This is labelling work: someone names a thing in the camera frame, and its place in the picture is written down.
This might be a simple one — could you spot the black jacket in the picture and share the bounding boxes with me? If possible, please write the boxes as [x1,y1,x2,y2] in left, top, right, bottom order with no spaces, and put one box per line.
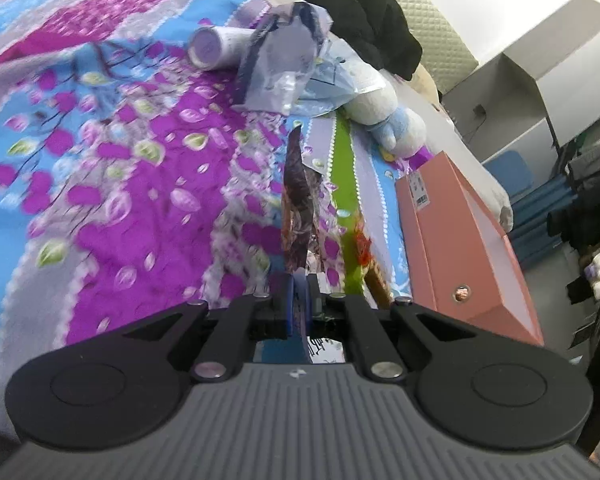
[257,0,425,82]

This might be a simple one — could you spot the dark hanging clothes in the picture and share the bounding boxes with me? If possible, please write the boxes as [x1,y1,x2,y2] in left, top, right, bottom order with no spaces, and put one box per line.
[545,142,600,307]

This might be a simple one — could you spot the blue panel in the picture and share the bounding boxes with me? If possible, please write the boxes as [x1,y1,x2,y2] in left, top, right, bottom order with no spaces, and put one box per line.
[482,150,535,197]

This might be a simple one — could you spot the floral printed bed sheet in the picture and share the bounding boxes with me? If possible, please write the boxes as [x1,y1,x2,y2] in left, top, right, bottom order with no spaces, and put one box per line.
[0,0,417,442]

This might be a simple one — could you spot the brown red snack packet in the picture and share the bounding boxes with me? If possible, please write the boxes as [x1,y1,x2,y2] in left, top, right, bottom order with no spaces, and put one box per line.
[280,127,349,364]

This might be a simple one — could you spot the white and blue plush toy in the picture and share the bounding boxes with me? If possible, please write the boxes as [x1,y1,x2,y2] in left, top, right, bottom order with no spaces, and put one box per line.
[342,77,428,157]

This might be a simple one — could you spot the cream quilted headboard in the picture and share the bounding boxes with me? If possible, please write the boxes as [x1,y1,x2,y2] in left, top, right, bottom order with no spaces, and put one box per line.
[352,0,481,94]

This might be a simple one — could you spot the blue pleated curtain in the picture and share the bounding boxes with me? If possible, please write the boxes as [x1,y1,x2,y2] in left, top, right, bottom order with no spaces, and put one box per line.
[509,175,582,267]

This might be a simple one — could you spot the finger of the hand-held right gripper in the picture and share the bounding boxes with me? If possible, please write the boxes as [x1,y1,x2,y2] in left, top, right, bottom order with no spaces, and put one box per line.
[305,272,476,382]
[122,272,297,382]

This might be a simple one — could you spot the clear plastic bag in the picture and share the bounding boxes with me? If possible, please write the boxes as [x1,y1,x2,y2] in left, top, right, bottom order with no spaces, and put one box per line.
[232,2,389,117]

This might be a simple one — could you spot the pink cardboard box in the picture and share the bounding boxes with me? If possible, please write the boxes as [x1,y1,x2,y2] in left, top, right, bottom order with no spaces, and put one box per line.
[394,152,546,349]

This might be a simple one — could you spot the beige pillow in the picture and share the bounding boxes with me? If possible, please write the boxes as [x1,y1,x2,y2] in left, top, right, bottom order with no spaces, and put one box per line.
[412,67,444,104]

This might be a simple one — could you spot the orange red wrapper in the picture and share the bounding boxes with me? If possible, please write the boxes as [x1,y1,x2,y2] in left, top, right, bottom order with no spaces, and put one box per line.
[352,230,399,312]

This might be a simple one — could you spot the white and purple cylinder can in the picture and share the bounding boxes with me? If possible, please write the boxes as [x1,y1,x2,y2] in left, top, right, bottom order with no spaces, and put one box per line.
[187,25,259,72]

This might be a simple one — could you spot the white wall cabinet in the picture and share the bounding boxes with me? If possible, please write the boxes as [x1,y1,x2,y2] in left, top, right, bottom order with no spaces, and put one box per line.
[500,0,600,83]

